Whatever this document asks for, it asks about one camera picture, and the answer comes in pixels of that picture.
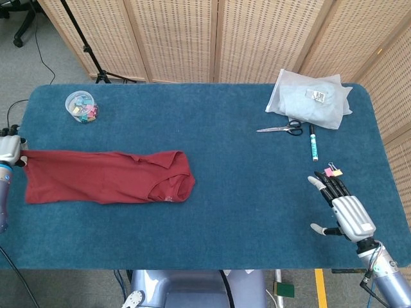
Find white metal bracket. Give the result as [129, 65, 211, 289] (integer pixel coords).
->
[123, 290, 146, 308]

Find black torso cable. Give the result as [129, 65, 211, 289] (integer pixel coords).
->
[219, 270, 235, 308]

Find clear jar of binder clips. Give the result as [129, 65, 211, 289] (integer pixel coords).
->
[65, 90, 100, 124]

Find blue carpet table cover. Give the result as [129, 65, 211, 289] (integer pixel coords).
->
[0, 83, 401, 270]

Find red T-shirt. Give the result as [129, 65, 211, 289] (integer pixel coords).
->
[22, 150, 197, 205]

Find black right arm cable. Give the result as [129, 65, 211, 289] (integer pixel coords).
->
[359, 272, 391, 308]

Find yellow binder clip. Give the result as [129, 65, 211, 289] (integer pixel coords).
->
[327, 162, 344, 178]

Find black handled scissors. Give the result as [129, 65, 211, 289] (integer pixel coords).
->
[256, 119, 304, 136]

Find black office chair base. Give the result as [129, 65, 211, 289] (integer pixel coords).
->
[0, 0, 41, 48]

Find thin black floor cable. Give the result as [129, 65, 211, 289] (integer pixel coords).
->
[33, 15, 57, 85]

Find black tripod stand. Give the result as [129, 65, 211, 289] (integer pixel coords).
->
[59, 0, 137, 85]

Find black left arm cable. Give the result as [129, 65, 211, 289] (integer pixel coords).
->
[0, 246, 41, 308]

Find white marker with black cap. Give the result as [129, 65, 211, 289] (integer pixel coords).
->
[308, 124, 320, 162]

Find white pipe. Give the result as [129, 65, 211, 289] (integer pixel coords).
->
[275, 269, 284, 308]

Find white plastic bag package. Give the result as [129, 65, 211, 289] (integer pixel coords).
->
[265, 68, 354, 130]

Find blue-grey robot torso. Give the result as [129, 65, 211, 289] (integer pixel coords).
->
[130, 269, 267, 308]

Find green block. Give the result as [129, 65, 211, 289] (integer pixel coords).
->
[272, 282, 295, 298]

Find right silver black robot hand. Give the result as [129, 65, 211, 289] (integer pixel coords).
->
[307, 171, 377, 243]

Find yellow floor tape strip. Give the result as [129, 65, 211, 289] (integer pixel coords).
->
[314, 268, 328, 308]

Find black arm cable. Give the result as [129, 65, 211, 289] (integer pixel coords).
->
[359, 272, 391, 308]
[0, 246, 41, 308]

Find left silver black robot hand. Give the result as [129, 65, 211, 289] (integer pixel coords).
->
[0, 125, 28, 167]

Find blue cable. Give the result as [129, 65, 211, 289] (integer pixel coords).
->
[114, 269, 130, 304]

